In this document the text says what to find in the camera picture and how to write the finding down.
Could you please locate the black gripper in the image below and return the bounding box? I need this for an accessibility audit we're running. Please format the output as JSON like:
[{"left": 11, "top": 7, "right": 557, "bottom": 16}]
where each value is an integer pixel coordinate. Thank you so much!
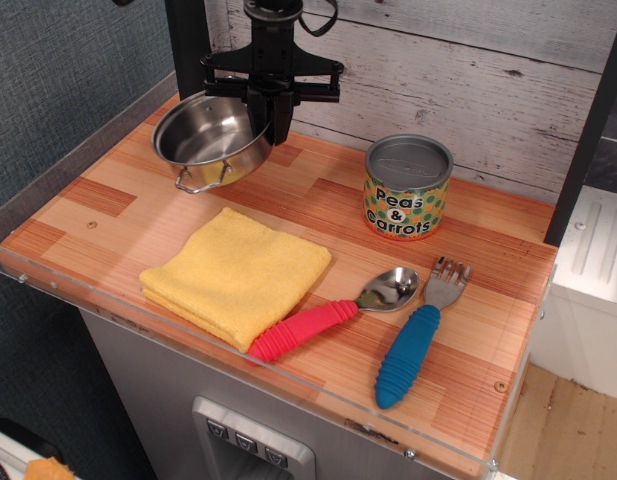
[{"left": 201, "top": 18, "right": 344, "bottom": 146}]

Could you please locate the silver metal pot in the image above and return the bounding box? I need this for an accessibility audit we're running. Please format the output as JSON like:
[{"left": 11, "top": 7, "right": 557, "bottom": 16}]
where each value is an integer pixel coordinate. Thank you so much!
[{"left": 152, "top": 92, "right": 273, "bottom": 194}]

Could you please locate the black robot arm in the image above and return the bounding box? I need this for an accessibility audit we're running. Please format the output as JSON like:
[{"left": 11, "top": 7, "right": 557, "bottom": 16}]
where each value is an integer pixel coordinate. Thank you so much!
[{"left": 201, "top": 1, "right": 344, "bottom": 146}]

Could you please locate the yellow folded rag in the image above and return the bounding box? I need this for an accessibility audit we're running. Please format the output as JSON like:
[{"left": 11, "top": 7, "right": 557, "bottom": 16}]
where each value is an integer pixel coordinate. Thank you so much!
[{"left": 139, "top": 207, "right": 331, "bottom": 353}]

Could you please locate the peas and carrots can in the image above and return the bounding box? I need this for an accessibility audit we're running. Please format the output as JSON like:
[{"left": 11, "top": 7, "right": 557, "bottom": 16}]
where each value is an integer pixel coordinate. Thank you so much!
[{"left": 363, "top": 134, "right": 454, "bottom": 241}]

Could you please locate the grey toy fridge cabinet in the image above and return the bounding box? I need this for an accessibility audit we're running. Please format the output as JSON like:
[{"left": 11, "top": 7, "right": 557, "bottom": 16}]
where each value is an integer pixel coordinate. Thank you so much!
[{"left": 81, "top": 311, "right": 443, "bottom": 479}]

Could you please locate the silver dispenser button panel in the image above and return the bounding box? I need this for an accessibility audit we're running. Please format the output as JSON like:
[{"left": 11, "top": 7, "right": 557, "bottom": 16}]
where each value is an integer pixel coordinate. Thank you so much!
[{"left": 192, "top": 396, "right": 317, "bottom": 480}]

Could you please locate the orange object bottom left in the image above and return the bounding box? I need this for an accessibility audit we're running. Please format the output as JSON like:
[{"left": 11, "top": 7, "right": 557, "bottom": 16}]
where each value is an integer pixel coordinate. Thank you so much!
[{"left": 24, "top": 457, "right": 77, "bottom": 480}]

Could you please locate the black vertical post left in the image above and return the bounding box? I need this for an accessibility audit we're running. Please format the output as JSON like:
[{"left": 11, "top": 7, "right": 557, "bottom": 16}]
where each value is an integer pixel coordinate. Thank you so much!
[{"left": 164, "top": 0, "right": 211, "bottom": 100}]

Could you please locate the black vertical post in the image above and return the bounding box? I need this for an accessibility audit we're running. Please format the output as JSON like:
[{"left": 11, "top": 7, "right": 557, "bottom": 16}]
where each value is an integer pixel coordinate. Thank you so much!
[
  {"left": 544, "top": 33, "right": 617, "bottom": 247},
  {"left": 164, "top": 0, "right": 211, "bottom": 100}
]

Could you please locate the red handled spoon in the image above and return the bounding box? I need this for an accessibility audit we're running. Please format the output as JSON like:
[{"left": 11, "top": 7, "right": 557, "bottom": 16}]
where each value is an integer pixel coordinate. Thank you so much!
[{"left": 247, "top": 267, "right": 419, "bottom": 363}]

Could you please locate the blue handled fork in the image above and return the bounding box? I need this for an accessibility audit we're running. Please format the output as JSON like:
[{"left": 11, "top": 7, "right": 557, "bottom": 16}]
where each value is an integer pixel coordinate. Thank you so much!
[{"left": 374, "top": 257, "right": 472, "bottom": 410}]

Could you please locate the clear acrylic guard rail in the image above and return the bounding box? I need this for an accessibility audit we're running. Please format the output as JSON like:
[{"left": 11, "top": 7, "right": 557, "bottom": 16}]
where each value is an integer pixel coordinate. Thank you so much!
[{"left": 0, "top": 77, "right": 556, "bottom": 479}]

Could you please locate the black vertical post right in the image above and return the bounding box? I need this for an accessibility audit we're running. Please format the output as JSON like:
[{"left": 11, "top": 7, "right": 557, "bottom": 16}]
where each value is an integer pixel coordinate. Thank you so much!
[{"left": 544, "top": 33, "right": 617, "bottom": 247}]

